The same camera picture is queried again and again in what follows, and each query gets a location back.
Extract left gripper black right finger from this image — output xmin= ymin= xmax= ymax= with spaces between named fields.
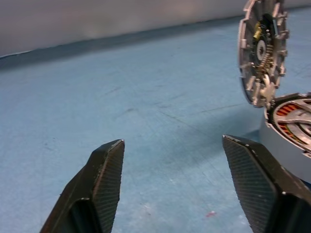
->
xmin=222 ymin=134 xmax=311 ymax=233

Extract blue plastic table cover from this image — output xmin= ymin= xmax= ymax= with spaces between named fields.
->
xmin=0 ymin=6 xmax=311 ymax=233

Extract silver round motor cover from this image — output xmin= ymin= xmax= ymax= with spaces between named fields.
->
xmin=237 ymin=0 xmax=291 ymax=109

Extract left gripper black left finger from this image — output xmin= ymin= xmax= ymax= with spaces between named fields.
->
xmin=39 ymin=139 xmax=125 ymax=233

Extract black rotor ring silver spokes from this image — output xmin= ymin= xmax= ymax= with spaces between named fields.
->
xmin=268 ymin=98 xmax=311 ymax=155

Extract motor stator with copper windings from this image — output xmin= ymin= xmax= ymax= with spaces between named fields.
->
xmin=258 ymin=92 xmax=311 ymax=185

